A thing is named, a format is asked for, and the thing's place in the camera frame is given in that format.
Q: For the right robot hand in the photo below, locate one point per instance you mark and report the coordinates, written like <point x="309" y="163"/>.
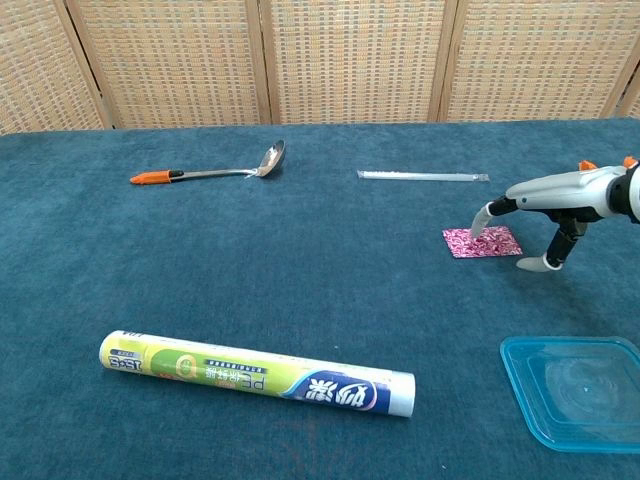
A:
<point x="560" y="192"/>

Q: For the pink patterned square cloth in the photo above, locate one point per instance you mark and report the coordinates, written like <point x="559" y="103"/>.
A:
<point x="500" y="246"/>

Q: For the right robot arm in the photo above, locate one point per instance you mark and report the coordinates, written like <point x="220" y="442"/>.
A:
<point x="635" y="195"/>

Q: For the woven bamboo screen panel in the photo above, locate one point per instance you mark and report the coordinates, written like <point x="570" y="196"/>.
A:
<point x="632" y="100"/>
<point x="535" y="60"/>
<point x="355" y="60"/>
<point x="35" y="65"/>
<point x="175" y="60"/>

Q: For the straw in clear wrapper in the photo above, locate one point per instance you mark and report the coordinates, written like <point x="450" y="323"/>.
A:
<point x="425" y="176"/>

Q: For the blue plastic container lid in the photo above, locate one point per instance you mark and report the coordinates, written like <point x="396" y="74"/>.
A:
<point x="575" y="395"/>

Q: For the teal carpet table cover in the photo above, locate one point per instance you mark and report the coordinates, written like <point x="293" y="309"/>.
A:
<point x="300" y="280"/>

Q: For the green blue cling film roll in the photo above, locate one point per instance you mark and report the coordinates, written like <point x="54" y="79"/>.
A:
<point x="250" y="377"/>

